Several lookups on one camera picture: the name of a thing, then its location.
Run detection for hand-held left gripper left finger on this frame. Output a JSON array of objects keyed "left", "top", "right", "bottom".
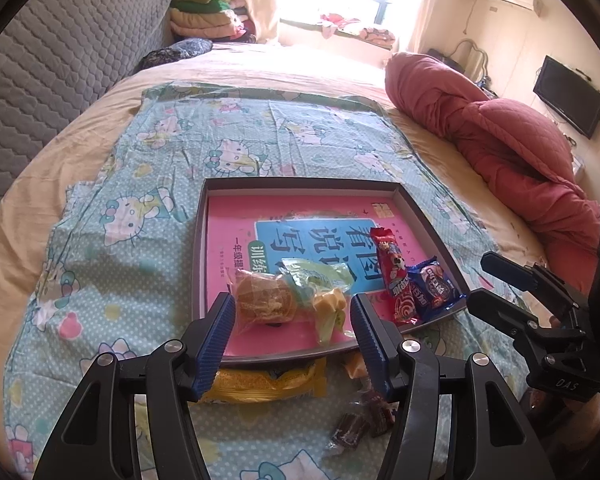
[{"left": 32, "top": 291, "right": 237, "bottom": 480}]

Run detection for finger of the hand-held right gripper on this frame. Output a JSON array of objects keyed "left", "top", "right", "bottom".
[
  {"left": 466, "top": 287, "right": 542, "bottom": 348},
  {"left": 480, "top": 251, "right": 551, "bottom": 295}
]

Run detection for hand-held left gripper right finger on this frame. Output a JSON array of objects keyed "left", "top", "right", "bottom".
[{"left": 349, "top": 292, "right": 556, "bottom": 480}]

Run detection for orange snack packet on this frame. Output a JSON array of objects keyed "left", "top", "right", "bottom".
[{"left": 341, "top": 351, "right": 377, "bottom": 382}]

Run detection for long yellow snack packet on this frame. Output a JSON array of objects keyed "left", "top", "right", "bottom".
[{"left": 199, "top": 356, "right": 329, "bottom": 406}]

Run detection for dark candy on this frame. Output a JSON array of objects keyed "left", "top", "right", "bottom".
[
  {"left": 330, "top": 411, "right": 372, "bottom": 450},
  {"left": 360, "top": 391, "right": 399, "bottom": 436}
]

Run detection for round cake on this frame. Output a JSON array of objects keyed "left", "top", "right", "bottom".
[{"left": 234, "top": 269, "right": 299, "bottom": 327}]

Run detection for blue cookie packet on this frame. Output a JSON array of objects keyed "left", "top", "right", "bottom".
[{"left": 406, "top": 256, "right": 469, "bottom": 319}]

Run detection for green pastry packet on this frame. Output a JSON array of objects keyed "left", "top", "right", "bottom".
[{"left": 279, "top": 256, "right": 362, "bottom": 347}]

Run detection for long red snack packet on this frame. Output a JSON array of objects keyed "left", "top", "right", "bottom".
[{"left": 369, "top": 226, "right": 424, "bottom": 327}]

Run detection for shallow cardboard box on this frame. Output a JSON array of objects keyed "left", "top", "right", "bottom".
[{"left": 195, "top": 176, "right": 469, "bottom": 368}]

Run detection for red quilt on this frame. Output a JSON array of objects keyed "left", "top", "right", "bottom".
[{"left": 384, "top": 51, "right": 600, "bottom": 291}]

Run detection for light blue printed blanket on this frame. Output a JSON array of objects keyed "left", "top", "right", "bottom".
[{"left": 2, "top": 82, "right": 536, "bottom": 480}]

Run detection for black television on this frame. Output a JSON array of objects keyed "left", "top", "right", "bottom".
[{"left": 532, "top": 55, "right": 600, "bottom": 140}]

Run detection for white metal rack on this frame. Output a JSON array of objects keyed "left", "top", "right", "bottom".
[{"left": 451, "top": 37, "right": 492, "bottom": 82}]

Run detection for black bag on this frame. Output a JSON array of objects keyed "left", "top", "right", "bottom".
[{"left": 426, "top": 48, "right": 467, "bottom": 74}]

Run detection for clothes on windowsill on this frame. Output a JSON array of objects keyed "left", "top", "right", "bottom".
[{"left": 319, "top": 10, "right": 397, "bottom": 51}]

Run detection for dark patterned pillow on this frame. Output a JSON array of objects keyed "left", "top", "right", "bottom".
[{"left": 139, "top": 39, "right": 214, "bottom": 74}]

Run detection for peach folded blanket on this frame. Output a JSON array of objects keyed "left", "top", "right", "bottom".
[{"left": 169, "top": 9, "right": 247, "bottom": 42}]

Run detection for grey quilted headboard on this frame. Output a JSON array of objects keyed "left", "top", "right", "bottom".
[{"left": 0, "top": 0, "right": 177, "bottom": 231}]

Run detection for cream curtain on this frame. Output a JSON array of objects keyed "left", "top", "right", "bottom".
[{"left": 244, "top": 0, "right": 287, "bottom": 46}]

